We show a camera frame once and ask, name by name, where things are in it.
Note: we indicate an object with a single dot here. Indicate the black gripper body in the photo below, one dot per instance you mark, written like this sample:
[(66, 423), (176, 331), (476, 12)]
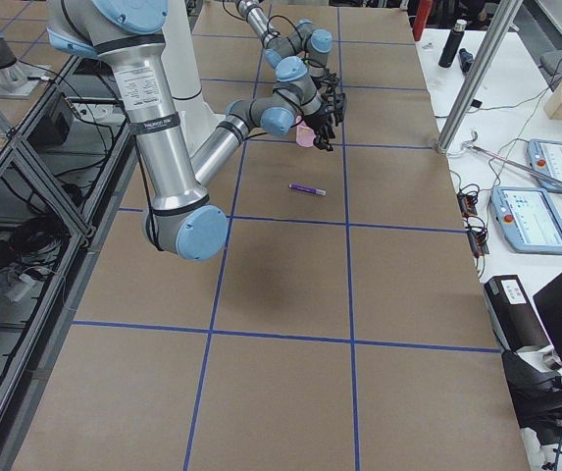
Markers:
[(318, 80), (318, 122)]

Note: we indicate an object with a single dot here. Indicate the purple marker pen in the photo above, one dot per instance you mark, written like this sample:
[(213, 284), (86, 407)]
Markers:
[(307, 189)]

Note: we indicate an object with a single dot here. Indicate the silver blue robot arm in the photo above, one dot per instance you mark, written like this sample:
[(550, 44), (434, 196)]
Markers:
[(148, 46), (306, 39)]

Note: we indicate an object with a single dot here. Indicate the pink mesh pen holder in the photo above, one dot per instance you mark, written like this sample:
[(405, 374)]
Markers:
[(304, 135)]

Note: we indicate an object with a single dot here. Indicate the black water bottle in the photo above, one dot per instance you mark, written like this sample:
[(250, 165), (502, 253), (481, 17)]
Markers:
[(452, 44)]

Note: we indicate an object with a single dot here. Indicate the long reach grabber tool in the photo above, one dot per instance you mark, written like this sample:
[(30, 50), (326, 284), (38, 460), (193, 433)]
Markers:
[(471, 146)]

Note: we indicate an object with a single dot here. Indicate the near blue teach pendant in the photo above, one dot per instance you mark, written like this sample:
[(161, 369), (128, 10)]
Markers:
[(528, 219)]

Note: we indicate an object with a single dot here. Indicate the black brown box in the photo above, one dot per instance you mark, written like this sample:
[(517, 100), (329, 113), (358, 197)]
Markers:
[(512, 314)]

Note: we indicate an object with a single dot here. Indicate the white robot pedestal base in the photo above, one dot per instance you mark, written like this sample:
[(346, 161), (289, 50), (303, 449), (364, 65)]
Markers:
[(182, 73)]

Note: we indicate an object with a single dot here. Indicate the aluminium frame post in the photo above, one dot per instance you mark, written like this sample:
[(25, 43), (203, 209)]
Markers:
[(492, 41)]

